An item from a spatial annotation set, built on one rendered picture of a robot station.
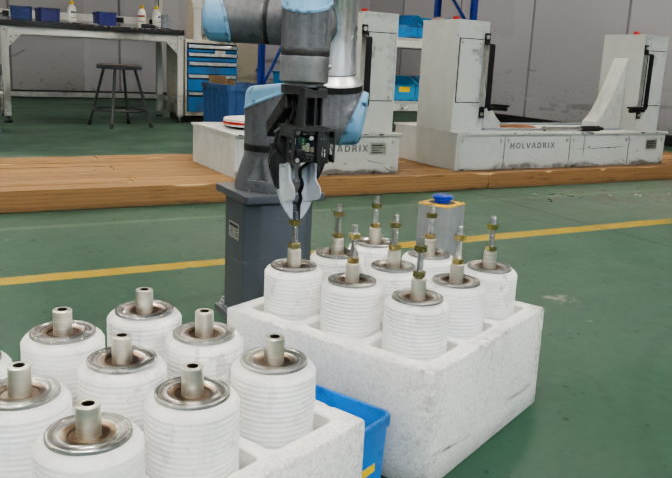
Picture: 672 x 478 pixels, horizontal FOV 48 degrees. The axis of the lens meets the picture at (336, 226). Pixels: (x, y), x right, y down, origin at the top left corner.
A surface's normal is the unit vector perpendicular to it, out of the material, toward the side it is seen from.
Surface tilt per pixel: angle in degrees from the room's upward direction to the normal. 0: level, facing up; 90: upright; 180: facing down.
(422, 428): 90
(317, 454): 90
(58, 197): 90
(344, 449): 90
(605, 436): 0
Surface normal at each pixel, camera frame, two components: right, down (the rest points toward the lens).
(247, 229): -0.29, 0.19
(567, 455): 0.04, -0.98
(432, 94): -0.88, 0.07
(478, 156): 0.48, 0.21
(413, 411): -0.60, 0.14
